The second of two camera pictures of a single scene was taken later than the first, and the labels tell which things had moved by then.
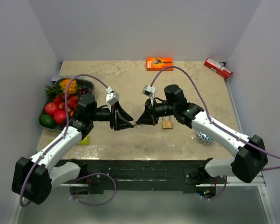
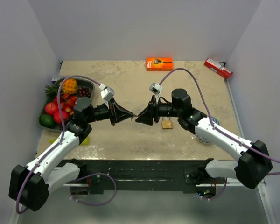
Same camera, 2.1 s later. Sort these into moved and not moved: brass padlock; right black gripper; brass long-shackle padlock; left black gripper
Moved: brass long-shackle padlock
Not moved: right black gripper; brass padlock; left black gripper
